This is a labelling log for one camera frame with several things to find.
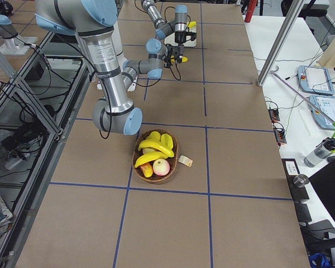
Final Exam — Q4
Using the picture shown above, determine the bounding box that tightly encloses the aluminium frame post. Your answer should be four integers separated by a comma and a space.
257, 0, 304, 87

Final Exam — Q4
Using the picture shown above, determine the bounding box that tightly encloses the yellow orange pear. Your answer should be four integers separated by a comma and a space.
139, 162, 154, 178

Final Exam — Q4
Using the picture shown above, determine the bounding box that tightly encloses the orange circuit board module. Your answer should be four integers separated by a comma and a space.
268, 108, 280, 122

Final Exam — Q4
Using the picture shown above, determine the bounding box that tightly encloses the pink red apple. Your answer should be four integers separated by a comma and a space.
152, 159, 170, 176

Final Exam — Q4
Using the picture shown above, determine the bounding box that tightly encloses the near blue teach pendant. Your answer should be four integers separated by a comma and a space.
309, 94, 335, 130

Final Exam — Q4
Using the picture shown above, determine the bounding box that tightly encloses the woven wicker fruit basket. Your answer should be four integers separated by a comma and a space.
132, 129, 179, 184

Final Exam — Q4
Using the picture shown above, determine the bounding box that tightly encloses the blue teach pendant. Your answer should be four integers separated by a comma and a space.
309, 94, 335, 130
297, 65, 334, 96

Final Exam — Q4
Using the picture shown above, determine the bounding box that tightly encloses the red fire extinguisher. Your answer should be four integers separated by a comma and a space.
245, 0, 258, 23

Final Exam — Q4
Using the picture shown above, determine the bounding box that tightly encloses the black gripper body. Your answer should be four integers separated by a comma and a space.
164, 44, 184, 67
174, 31, 197, 44

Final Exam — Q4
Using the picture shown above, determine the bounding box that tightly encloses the grey water bottle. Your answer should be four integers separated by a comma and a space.
303, 137, 335, 168

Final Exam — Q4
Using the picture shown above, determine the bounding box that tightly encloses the small metal cup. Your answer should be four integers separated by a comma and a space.
293, 174, 310, 188

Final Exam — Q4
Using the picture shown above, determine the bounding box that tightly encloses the white rectangular bear tray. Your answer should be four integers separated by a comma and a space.
164, 25, 197, 47

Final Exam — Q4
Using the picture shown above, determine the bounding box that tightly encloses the green tipped reacher grabber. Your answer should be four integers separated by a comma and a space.
270, 68, 335, 137

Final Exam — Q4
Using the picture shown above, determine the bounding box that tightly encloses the yellow star fruit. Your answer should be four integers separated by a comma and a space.
146, 131, 174, 149

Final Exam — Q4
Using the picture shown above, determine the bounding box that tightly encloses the yellow banana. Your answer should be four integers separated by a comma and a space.
134, 151, 168, 168
187, 21, 197, 28
170, 56, 188, 64
137, 139, 175, 157

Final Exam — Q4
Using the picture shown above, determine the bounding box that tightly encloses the far blue teach pendant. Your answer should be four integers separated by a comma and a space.
297, 65, 334, 96

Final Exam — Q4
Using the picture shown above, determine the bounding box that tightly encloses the small paper tag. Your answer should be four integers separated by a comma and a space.
178, 155, 193, 168

